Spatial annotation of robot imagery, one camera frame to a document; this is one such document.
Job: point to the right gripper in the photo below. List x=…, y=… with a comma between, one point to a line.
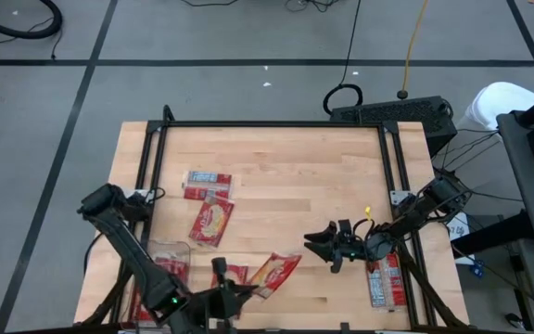
x=364, y=248

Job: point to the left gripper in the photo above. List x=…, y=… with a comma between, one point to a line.
x=211, y=311

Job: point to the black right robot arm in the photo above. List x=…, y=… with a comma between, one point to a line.
x=415, y=213

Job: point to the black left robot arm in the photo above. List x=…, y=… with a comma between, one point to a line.
x=128, y=250

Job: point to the clear plastic basket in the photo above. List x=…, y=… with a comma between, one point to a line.
x=169, y=248

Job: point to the white paper sheet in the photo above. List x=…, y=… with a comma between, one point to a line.
x=457, y=229

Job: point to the black computer case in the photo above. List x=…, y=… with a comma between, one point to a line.
x=397, y=113

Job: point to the blue tag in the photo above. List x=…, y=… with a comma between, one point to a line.
x=477, y=270

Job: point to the black stand beam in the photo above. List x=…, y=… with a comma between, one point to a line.
x=494, y=234

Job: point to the grey equipment cart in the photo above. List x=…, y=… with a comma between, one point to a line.
x=526, y=185

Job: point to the white plastic bin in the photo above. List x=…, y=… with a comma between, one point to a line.
x=499, y=102

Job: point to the black metal table frame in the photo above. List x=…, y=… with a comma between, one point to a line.
x=271, y=124

